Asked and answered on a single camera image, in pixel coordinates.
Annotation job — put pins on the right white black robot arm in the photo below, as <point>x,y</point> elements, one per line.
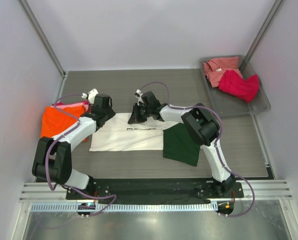
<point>202,127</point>

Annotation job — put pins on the folded orange t shirt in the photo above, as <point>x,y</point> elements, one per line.
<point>54,122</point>

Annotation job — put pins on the left aluminium frame post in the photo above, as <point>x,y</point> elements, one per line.
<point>41,35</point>

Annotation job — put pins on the grey plastic tray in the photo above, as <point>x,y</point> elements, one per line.
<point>227,105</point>

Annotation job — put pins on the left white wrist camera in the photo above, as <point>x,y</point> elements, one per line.
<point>90,96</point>

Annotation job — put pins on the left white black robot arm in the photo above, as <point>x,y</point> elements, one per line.
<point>53,158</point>

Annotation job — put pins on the white green raglan t shirt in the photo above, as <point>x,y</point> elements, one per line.
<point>170,137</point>

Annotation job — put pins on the folded magenta t shirt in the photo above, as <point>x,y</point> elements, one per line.
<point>59,103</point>

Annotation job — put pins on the right aluminium frame post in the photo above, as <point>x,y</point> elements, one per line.
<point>273,12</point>

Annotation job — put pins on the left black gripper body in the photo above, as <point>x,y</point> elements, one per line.
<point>109,113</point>

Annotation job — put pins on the white slotted cable duct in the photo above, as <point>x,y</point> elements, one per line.
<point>91,207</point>

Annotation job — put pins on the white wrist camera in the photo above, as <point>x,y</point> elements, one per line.
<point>90,96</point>
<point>138,94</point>

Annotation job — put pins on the salmon pink t shirt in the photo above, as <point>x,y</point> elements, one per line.
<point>215,68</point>

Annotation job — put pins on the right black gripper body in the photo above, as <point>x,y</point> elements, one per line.
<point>147,111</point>

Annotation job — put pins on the aluminium front rail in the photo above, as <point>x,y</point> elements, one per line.
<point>263,189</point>

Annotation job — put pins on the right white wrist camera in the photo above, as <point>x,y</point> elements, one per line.
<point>138,94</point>

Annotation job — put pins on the crimson red t shirt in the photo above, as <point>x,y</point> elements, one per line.
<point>244,89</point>

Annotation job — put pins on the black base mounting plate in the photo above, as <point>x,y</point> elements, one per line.
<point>165,191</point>

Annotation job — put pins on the aluminium frame post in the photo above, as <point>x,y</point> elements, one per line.
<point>41,35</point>
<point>273,12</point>

